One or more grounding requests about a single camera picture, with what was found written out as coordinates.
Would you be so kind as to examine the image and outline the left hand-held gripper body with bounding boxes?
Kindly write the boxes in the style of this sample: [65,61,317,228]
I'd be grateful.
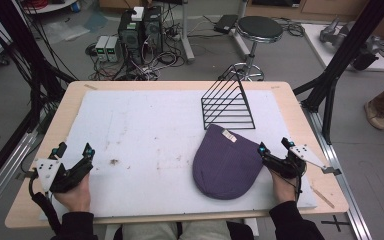
[34,157,94,194]

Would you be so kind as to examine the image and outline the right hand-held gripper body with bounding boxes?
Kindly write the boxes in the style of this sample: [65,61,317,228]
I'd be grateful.
[261,144,343,180]

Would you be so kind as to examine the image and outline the purple knit beanie hat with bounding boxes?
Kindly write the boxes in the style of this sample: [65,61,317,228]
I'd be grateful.
[192,123,265,201]

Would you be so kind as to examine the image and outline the person's right hand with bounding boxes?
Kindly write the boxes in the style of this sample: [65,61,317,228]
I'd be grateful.
[268,168,298,205]

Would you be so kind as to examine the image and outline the person's left hand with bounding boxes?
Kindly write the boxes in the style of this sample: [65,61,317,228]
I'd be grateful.
[52,172,92,213]

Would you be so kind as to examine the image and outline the thin wooden stick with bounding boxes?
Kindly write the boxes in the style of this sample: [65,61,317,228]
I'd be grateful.
[312,187,336,210]

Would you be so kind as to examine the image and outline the white foam mat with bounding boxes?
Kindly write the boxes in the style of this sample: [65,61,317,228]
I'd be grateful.
[39,88,318,222]

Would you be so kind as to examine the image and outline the white floor board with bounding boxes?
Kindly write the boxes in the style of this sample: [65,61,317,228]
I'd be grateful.
[301,22,384,73]

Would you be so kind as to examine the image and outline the grey bench power supply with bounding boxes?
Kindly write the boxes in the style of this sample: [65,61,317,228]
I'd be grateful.
[105,35,120,63]
[94,35,110,63]

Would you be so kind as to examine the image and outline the person's legs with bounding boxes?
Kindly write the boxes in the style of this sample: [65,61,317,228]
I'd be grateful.
[121,220,233,240]

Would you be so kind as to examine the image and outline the black round stool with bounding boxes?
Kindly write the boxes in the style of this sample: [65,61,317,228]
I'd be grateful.
[227,15,285,83]

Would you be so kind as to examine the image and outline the black computer tower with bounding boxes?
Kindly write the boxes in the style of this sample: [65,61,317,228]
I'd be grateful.
[142,5,164,56]
[117,10,145,65]

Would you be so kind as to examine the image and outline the black flat box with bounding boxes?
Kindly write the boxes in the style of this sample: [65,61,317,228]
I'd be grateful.
[212,13,240,35]

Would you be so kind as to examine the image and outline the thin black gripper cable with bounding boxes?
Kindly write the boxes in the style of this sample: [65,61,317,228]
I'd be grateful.
[294,175,305,202]

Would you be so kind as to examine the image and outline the black sleeved gripper cable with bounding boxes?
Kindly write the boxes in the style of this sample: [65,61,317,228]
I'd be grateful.
[27,169,63,236]

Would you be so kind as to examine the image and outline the black wire rack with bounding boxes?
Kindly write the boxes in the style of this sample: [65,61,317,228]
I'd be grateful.
[200,64,257,131]

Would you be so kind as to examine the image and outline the aluminium rail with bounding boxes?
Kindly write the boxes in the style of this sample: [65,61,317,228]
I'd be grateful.
[301,101,374,240]
[0,129,43,224]

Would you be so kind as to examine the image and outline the black metal frame stand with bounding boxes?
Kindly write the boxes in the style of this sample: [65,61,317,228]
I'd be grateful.
[0,0,78,198]
[292,0,384,146]

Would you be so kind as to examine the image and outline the tangle of floor cables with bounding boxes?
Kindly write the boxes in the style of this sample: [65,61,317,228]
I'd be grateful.
[85,19,189,82]

